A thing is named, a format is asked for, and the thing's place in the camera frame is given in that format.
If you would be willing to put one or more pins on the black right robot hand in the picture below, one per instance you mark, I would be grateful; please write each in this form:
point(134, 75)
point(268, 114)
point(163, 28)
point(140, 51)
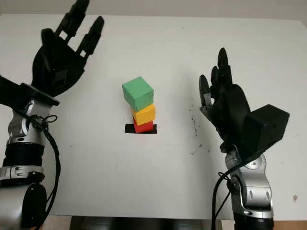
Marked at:
point(230, 110)

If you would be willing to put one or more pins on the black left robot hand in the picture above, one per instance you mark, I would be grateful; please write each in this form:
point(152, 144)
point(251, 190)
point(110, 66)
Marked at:
point(57, 67)

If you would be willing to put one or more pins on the green cube block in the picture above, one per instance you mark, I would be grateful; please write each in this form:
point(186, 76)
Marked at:
point(136, 91)

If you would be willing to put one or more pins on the yellow cube block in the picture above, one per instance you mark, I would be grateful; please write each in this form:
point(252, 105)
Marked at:
point(145, 115)

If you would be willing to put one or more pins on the red cube block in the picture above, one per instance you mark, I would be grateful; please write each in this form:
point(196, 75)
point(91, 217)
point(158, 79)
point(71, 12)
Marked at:
point(144, 127)

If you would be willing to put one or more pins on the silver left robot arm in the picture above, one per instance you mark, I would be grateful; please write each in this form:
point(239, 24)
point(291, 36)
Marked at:
point(21, 148)

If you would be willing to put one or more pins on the black tape strip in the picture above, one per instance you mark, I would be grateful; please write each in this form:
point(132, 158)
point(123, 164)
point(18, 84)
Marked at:
point(129, 129)

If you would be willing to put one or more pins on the dark grey robot torso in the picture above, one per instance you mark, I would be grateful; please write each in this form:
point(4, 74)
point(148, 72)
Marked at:
point(144, 224)

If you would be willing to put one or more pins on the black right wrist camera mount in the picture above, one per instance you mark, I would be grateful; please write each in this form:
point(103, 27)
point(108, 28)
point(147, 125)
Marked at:
point(266, 127)

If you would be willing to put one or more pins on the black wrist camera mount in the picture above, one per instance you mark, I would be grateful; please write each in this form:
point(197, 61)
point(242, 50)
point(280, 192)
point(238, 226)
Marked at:
point(21, 93)
point(266, 127)

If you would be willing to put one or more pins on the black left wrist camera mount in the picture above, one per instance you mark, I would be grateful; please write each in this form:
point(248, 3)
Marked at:
point(21, 93)

